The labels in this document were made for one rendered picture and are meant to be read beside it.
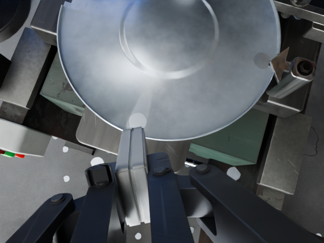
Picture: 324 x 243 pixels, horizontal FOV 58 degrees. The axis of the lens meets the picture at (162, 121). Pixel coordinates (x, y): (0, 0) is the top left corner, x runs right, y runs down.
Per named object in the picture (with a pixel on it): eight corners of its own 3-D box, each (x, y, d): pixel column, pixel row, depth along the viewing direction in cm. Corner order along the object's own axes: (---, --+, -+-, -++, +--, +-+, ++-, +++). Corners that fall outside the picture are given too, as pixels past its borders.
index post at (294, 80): (283, 100, 45) (316, 80, 35) (263, 94, 45) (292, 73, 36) (287, 83, 45) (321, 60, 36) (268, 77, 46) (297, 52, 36)
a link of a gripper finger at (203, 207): (150, 197, 12) (221, 183, 12) (146, 154, 17) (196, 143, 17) (156, 229, 12) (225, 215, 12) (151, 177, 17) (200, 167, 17)
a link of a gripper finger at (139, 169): (129, 168, 13) (146, 165, 13) (132, 127, 20) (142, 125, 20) (142, 225, 14) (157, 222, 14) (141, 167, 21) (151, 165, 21)
